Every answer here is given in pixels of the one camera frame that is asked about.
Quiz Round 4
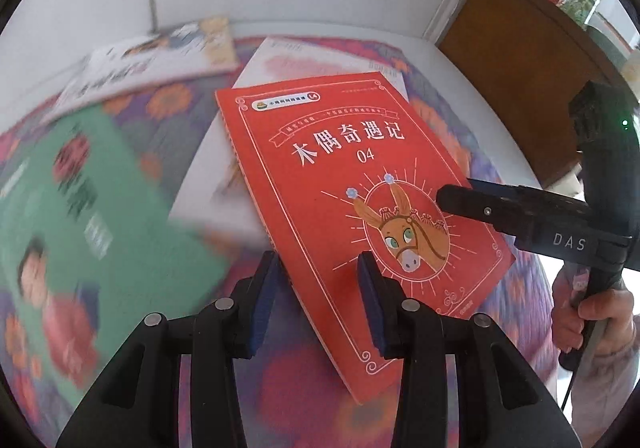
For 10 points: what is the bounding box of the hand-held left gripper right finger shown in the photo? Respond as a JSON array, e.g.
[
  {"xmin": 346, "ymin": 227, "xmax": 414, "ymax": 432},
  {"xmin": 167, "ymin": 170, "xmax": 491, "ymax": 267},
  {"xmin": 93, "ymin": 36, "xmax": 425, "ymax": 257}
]
[{"xmin": 356, "ymin": 252, "xmax": 568, "ymax": 448}]

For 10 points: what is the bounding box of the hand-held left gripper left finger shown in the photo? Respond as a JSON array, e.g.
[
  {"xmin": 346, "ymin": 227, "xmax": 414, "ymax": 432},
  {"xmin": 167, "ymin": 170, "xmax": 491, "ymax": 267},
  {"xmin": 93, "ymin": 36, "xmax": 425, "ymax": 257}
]
[{"xmin": 55, "ymin": 250, "xmax": 282, "ymax": 448}]

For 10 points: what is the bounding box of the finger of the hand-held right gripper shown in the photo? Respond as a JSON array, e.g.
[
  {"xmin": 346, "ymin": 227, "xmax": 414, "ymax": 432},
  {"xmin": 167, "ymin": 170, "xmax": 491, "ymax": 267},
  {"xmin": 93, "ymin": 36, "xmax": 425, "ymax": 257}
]
[{"xmin": 435, "ymin": 179, "xmax": 591, "ymax": 237}]

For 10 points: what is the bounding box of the red book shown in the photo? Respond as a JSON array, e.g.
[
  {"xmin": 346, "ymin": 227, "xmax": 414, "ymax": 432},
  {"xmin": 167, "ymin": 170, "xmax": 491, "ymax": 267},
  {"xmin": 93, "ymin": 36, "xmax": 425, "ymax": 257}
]
[{"xmin": 215, "ymin": 72, "xmax": 517, "ymax": 405}]

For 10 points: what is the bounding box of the white ink-painting book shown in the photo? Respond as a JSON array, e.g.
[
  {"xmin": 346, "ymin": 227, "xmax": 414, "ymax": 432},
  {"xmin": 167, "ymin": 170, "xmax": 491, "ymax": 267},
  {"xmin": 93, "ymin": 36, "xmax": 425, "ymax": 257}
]
[{"xmin": 40, "ymin": 16, "xmax": 241, "ymax": 125}]

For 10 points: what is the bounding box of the person's right hand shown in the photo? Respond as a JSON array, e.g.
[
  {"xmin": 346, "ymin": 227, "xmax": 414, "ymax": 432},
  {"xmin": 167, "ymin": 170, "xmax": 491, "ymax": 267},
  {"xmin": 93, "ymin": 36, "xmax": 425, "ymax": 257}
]
[{"xmin": 552, "ymin": 288, "xmax": 636, "ymax": 354}]

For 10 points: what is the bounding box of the floral blanket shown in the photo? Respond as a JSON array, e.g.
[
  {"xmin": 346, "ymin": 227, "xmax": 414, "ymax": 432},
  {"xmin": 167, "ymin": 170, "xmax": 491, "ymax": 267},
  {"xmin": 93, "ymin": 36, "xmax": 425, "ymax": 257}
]
[{"xmin": 0, "ymin": 35, "xmax": 561, "ymax": 448}]

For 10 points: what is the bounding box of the brown wooden cabinet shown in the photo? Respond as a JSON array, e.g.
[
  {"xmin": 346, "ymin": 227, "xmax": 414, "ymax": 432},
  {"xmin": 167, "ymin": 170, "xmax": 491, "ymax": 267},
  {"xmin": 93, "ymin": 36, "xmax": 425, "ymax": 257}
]
[{"xmin": 436, "ymin": 0, "xmax": 640, "ymax": 191}]

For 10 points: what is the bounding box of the green patterned packet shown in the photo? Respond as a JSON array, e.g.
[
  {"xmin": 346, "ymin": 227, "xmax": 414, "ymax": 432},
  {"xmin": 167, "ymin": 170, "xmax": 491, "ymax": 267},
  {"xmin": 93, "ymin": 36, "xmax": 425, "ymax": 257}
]
[{"xmin": 560, "ymin": 0, "xmax": 608, "ymax": 28}]

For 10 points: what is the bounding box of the teal green book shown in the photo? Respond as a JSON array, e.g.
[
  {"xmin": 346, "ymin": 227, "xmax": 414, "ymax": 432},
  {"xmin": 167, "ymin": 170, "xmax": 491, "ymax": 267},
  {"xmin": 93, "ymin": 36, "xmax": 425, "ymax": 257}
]
[{"xmin": 0, "ymin": 102, "xmax": 233, "ymax": 396}]

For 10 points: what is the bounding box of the white book pink print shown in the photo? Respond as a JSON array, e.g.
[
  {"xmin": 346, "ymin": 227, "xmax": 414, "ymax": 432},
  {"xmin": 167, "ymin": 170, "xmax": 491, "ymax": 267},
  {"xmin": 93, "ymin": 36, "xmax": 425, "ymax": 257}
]
[{"xmin": 170, "ymin": 35, "xmax": 411, "ymax": 249}]

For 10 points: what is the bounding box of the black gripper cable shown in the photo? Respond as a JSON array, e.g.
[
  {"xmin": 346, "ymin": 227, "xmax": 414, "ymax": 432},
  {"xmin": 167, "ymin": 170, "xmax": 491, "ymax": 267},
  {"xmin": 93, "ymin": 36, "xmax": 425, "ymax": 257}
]
[{"xmin": 560, "ymin": 368, "xmax": 578, "ymax": 421}]

